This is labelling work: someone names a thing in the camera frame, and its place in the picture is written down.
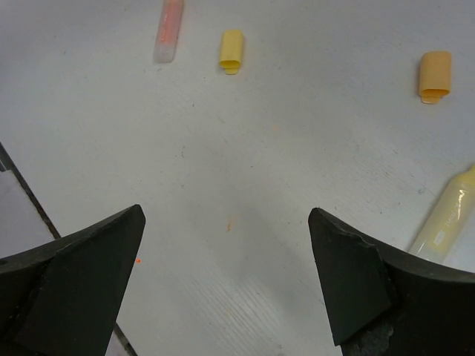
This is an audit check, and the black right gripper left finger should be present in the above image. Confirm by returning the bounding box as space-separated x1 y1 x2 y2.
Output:
1 205 145 355

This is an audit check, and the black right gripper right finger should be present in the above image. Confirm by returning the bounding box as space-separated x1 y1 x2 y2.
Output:
308 208 474 355

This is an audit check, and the yellow highlighter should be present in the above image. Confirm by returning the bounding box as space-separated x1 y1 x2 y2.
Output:
408 167 474 271

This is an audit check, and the yellow cap near tape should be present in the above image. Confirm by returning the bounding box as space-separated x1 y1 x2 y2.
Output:
419 50 452 105

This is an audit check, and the pink orange highlighter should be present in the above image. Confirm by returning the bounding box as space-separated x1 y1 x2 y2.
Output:
153 0 184 64

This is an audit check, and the yellow eraser block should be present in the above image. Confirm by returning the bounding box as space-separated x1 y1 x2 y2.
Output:
219 29 244 75

